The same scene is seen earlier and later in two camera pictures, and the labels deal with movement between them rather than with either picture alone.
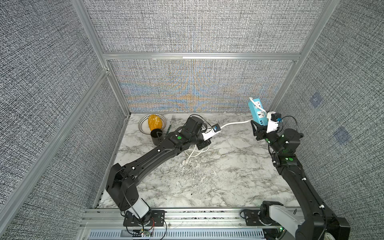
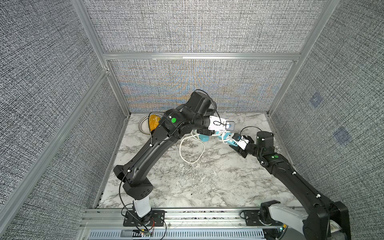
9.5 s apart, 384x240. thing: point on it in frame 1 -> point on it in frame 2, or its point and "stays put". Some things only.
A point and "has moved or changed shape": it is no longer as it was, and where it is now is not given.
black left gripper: [205, 143] -> [206, 132]
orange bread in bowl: [154, 122] stays put
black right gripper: [261, 132] -> [239, 150]
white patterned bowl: [144, 127] stays put
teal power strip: [259, 116] -> [226, 136]
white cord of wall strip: [185, 161] has moved or changed shape
